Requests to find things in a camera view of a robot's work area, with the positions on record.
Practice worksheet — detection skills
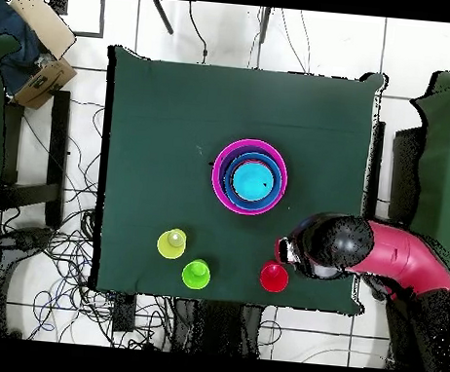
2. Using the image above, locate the red cup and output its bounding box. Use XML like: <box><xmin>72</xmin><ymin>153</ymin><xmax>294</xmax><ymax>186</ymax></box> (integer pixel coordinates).
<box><xmin>258</xmin><ymin>260</ymin><xmax>291</xmax><ymax>295</ymax></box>

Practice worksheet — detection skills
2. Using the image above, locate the small blue bowl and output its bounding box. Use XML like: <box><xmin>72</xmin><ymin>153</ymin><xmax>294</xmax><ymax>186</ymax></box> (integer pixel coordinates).
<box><xmin>230</xmin><ymin>161</ymin><xmax>277</xmax><ymax>204</ymax></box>

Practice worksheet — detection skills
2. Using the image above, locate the medium blue bowl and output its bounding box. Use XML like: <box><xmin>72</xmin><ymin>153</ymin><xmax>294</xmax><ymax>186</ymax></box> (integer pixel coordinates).
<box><xmin>220</xmin><ymin>150</ymin><xmax>285</xmax><ymax>214</ymax></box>

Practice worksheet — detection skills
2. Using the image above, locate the large pink bowl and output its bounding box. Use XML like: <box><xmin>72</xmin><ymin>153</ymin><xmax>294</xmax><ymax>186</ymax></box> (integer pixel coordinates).
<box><xmin>207</xmin><ymin>135</ymin><xmax>291</xmax><ymax>219</ymax></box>

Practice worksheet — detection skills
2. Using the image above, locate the yellow cup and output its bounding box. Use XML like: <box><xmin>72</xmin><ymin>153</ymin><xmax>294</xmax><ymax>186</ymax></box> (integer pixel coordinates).
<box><xmin>155</xmin><ymin>226</ymin><xmax>189</xmax><ymax>262</ymax></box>

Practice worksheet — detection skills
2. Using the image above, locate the green cup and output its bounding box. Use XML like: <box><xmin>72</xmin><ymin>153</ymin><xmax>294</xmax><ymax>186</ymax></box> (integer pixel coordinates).
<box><xmin>180</xmin><ymin>257</ymin><xmax>213</xmax><ymax>292</ymax></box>

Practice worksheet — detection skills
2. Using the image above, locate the black box cabinet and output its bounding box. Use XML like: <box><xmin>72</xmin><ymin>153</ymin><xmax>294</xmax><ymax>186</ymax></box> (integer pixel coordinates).
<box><xmin>386</xmin><ymin>126</ymin><xmax>427</xmax><ymax>223</ymax></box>

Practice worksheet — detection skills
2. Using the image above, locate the black floor box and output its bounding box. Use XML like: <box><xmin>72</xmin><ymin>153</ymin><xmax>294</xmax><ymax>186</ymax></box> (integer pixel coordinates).
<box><xmin>111</xmin><ymin>292</ymin><xmax>138</xmax><ymax>333</ymax></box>

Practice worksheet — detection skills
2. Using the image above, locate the dark green tablecloth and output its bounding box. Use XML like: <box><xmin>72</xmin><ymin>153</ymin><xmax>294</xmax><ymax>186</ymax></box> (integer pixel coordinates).
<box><xmin>88</xmin><ymin>44</ymin><xmax>389</xmax><ymax>316</ymax></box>

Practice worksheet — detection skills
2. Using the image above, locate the brown cardboard box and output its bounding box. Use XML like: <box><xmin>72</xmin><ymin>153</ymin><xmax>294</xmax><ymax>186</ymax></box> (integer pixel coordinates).
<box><xmin>12</xmin><ymin>54</ymin><xmax>80</xmax><ymax>114</ymax></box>

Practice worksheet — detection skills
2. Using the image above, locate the beige cushion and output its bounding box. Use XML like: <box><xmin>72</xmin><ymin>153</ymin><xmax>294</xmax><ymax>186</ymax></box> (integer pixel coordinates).
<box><xmin>5</xmin><ymin>0</ymin><xmax>80</xmax><ymax>61</ymax></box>

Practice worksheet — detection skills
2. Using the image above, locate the dark blue cloth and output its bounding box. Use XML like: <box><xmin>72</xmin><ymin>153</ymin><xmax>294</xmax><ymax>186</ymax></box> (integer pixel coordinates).
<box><xmin>0</xmin><ymin>0</ymin><xmax>58</xmax><ymax>99</ymax></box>

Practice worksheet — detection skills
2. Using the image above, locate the tangle of black cables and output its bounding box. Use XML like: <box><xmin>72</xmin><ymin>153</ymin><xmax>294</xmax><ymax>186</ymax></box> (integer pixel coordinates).
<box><xmin>0</xmin><ymin>92</ymin><xmax>194</xmax><ymax>353</ymax></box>

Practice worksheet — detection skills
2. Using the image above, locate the black cable with connector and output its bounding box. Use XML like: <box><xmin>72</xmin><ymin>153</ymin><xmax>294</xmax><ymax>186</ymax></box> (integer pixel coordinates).
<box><xmin>183</xmin><ymin>0</ymin><xmax>212</xmax><ymax>64</ymax></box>

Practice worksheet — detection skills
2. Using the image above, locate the black stand frame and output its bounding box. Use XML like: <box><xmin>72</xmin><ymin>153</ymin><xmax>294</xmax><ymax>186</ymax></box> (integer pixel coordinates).
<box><xmin>0</xmin><ymin>85</ymin><xmax>74</xmax><ymax>229</ymax></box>

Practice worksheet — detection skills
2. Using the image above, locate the black pedestal foot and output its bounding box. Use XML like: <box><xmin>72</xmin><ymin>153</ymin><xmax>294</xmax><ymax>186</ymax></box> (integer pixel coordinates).
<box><xmin>0</xmin><ymin>223</ymin><xmax>55</xmax><ymax>264</ymax></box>

